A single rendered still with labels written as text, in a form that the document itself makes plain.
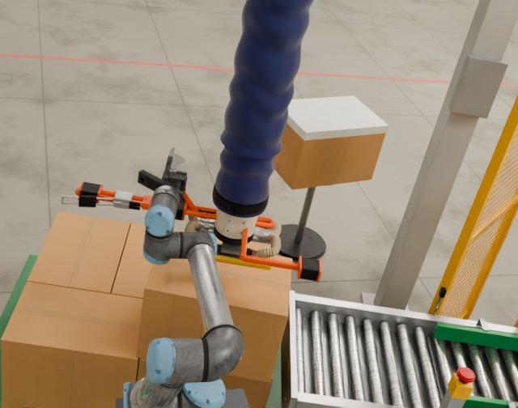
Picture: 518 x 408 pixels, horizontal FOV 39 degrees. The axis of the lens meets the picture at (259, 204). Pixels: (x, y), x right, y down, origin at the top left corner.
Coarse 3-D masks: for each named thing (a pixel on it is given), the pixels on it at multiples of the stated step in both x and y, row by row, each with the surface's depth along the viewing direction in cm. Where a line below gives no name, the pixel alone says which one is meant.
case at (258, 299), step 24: (168, 264) 316; (168, 288) 303; (192, 288) 306; (240, 288) 311; (264, 288) 314; (288, 288) 317; (144, 312) 308; (168, 312) 307; (192, 312) 306; (240, 312) 303; (264, 312) 302; (144, 336) 315; (168, 336) 314; (192, 336) 313; (264, 336) 309; (240, 360) 318; (264, 360) 317
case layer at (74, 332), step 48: (48, 240) 377; (96, 240) 384; (48, 288) 348; (96, 288) 354; (144, 288) 360; (48, 336) 323; (96, 336) 329; (48, 384) 331; (96, 384) 331; (240, 384) 329
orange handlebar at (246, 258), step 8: (104, 192) 299; (112, 192) 299; (104, 200) 296; (112, 200) 296; (136, 200) 300; (144, 200) 298; (144, 208) 298; (200, 208) 301; (208, 208) 302; (200, 216) 298; (208, 216) 298; (216, 216) 298; (256, 224) 299; (264, 224) 300; (272, 224) 301; (240, 256) 280; (248, 256) 280; (264, 264) 280; (272, 264) 280; (280, 264) 280; (288, 264) 280; (296, 264) 281
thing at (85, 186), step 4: (84, 184) 298; (88, 184) 298; (92, 184) 299; (96, 184) 299; (80, 188) 295; (84, 188) 296; (88, 188) 296; (92, 188) 297; (96, 188) 297; (100, 188) 298; (80, 192) 294; (84, 192) 294; (88, 192) 294; (92, 192) 294; (96, 192) 295; (100, 192) 297; (96, 196) 295; (96, 200) 296
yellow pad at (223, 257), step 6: (252, 252) 302; (216, 258) 295; (222, 258) 296; (228, 258) 296; (234, 258) 297; (270, 258) 301; (234, 264) 297; (240, 264) 296; (246, 264) 296; (252, 264) 296; (258, 264) 297
